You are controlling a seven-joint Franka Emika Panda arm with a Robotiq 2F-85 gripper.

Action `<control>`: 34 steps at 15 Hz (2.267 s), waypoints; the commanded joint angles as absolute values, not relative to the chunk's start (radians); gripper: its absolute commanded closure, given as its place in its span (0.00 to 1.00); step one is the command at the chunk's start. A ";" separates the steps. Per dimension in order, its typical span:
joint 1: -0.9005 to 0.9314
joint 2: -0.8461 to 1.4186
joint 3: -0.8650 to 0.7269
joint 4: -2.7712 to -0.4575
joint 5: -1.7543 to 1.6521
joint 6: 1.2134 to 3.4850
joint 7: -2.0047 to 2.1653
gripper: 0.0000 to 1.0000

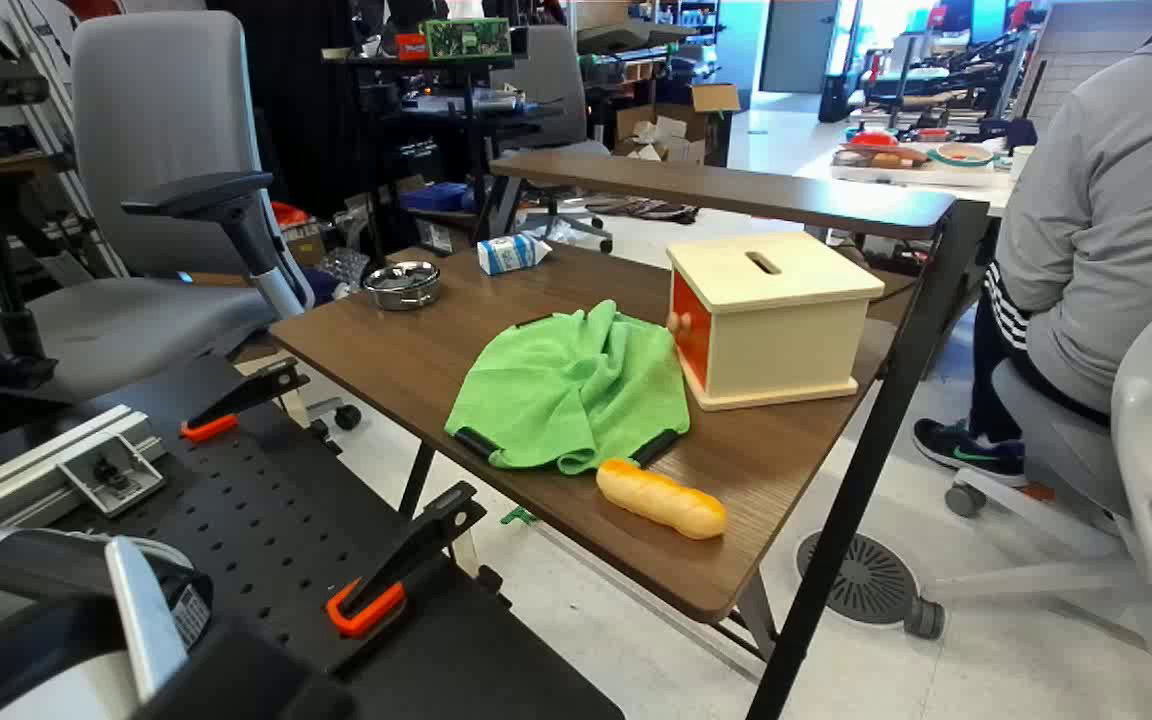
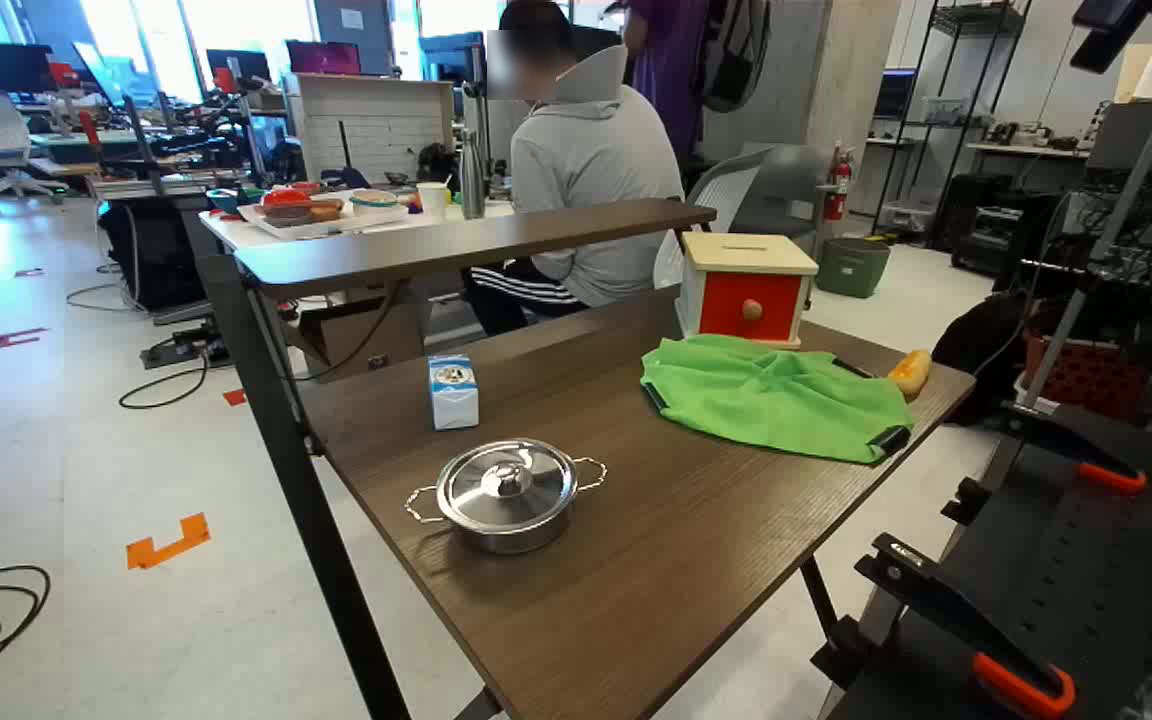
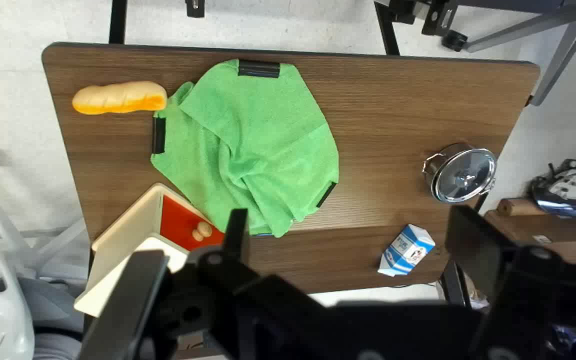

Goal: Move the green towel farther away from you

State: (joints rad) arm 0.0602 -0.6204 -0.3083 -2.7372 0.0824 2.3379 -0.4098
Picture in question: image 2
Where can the black power strip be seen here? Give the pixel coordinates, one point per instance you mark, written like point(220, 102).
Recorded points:
point(179, 344)

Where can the white desk partition panel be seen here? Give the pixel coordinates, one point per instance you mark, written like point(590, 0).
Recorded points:
point(378, 124)

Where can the red object on desk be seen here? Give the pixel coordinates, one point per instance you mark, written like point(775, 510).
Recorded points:
point(291, 200)

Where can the green plastic bin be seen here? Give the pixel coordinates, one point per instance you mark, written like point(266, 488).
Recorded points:
point(854, 260)

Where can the black metal desk leg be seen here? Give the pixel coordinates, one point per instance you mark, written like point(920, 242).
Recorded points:
point(283, 427)

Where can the steel pot with lid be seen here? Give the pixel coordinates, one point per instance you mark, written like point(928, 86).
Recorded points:
point(510, 484)

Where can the cardboard box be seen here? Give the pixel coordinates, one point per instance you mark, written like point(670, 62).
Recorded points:
point(360, 333)

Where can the standing person in purple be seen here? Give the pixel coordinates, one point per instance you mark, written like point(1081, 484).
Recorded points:
point(664, 55)

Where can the grey metal tripod pole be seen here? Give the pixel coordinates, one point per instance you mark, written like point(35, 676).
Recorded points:
point(1139, 175)

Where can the black bag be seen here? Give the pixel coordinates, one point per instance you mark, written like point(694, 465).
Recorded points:
point(990, 341)

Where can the brown wooden desk top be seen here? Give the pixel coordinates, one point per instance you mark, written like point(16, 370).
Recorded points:
point(468, 242)

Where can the black perforated workbench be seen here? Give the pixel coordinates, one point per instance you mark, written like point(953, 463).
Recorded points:
point(1081, 585)

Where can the seated person in grey hoodie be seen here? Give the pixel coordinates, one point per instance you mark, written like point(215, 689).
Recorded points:
point(590, 160)

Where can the silver monitor stand column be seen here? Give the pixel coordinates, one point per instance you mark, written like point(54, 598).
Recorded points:
point(473, 160)

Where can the wooden box with red drawer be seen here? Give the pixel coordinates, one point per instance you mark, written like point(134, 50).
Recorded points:
point(751, 304)

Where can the yellow plush toy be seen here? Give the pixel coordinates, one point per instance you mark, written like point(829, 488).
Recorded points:
point(912, 373)

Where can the green microfiber towel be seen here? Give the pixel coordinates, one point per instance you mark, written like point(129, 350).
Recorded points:
point(778, 395)

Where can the orange floor tape marker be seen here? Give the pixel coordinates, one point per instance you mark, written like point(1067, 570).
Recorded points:
point(164, 545)

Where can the computer monitor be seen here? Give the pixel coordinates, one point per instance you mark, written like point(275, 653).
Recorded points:
point(3, 66)
point(321, 58)
point(239, 66)
point(452, 58)

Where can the grey office chair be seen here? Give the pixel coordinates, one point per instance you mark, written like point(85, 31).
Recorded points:
point(769, 185)

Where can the red plastic crate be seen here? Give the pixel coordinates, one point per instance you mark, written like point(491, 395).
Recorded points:
point(1091, 381)

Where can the black under-desk cabinet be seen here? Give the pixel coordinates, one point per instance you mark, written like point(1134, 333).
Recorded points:
point(149, 247)

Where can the red fire extinguisher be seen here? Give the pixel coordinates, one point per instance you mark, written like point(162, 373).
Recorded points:
point(837, 185)

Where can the small blue white carton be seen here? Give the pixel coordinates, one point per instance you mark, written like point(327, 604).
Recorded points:
point(452, 390)

